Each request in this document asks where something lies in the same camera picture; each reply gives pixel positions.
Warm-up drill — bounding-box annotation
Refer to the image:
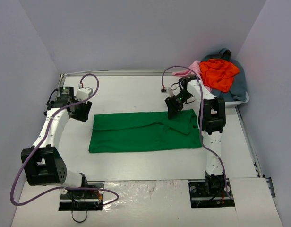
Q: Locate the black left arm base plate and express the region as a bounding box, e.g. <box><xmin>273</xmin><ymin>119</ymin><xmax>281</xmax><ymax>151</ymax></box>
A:
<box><xmin>58</xmin><ymin>189</ymin><xmax>103</xmax><ymax>211</ymax></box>

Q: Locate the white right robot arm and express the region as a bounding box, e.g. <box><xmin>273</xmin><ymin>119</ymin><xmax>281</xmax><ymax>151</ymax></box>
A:
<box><xmin>162</xmin><ymin>76</ymin><xmax>226</xmax><ymax>195</ymax></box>

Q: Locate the orange t shirt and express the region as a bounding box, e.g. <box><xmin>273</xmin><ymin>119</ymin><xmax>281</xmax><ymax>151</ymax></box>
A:
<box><xmin>200</xmin><ymin>58</ymin><xmax>240</xmax><ymax>93</ymax></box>

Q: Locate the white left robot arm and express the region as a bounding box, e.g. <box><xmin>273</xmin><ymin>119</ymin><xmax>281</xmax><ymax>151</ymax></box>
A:
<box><xmin>21</xmin><ymin>87</ymin><xmax>93</xmax><ymax>198</ymax></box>

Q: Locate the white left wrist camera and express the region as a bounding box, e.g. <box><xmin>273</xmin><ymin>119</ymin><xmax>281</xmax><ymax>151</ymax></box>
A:
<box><xmin>75</xmin><ymin>83</ymin><xmax>93</xmax><ymax>101</ymax></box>

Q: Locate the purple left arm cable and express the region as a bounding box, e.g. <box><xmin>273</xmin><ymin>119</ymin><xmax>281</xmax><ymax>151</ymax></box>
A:
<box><xmin>9</xmin><ymin>73</ymin><xmax>120</xmax><ymax>206</ymax></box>

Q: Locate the green t shirt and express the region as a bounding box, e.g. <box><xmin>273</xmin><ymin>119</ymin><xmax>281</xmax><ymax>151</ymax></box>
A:
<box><xmin>88</xmin><ymin>110</ymin><xmax>202</xmax><ymax>154</ymax></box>

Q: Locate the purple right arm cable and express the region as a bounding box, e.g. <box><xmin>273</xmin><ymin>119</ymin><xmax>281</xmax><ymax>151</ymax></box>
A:
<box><xmin>161</xmin><ymin>65</ymin><xmax>231</xmax><ymax>199</ymax></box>

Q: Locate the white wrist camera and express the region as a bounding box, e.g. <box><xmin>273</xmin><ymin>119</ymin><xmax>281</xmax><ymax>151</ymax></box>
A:
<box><xmin>75</xmin><ymin>83</ymin><xmax>93</xmax><ymax>101</ymax></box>
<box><xmin>161</xmin><ymin>87</ymin><xmax>171</xmax><ymax>93</ymax></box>

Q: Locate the grey blue t shirt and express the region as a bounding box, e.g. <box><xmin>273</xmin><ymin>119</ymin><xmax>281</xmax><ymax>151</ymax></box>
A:
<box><xmin>201</xmin><ymin>48</ymin><xmax>247</xmax><ymax>102</ymax></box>

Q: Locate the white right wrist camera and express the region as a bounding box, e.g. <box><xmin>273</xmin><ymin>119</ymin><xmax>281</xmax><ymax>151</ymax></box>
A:
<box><xmin>161</xmin><ymin>87</ymin><xmax>171</xmax><ymax>93</ymax></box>

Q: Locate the right side table rail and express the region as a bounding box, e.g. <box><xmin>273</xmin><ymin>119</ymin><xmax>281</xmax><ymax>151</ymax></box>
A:
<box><xmin>235</xmin><ymin>107</ymin><xmax>276</xmax><ymax>199</ymax></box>

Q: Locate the aluminium table edge rail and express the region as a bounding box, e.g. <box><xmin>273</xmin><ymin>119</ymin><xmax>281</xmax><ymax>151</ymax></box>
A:
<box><xmin>62</xmin><ymin>70</ymin><xmax>164</xmax><ymax>77</ymax></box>

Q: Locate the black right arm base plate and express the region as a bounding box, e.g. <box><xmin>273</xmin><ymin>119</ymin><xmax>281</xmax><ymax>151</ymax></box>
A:
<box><xmin>188</xmin><ymin>180</ymin><xmax>235</xmax><ymax>209</ymax></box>

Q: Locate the white plastic laundry bin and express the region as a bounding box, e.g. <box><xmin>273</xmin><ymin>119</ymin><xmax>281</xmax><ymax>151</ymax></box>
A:
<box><xmin>222</xmin><ymin>92</ymin><xmax>249</xmax><ymax>108</ymax></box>

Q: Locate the pink t shirt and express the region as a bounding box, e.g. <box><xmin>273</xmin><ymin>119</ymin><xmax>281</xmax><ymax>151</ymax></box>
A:
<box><xmin>167</xmin><ymin>61</ymin><xmax>203</xmax><ymax>92</ymax></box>

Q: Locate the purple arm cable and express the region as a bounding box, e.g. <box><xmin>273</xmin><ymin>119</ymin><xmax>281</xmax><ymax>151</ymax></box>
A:
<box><xmin>161</xmin><ymin>65</ymin><xmax>231</xmax><ymax>199</ymax></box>
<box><xmin>9</xmin><ymin>73</ymin><xmax>120</xmax><ymax>206</ymax></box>

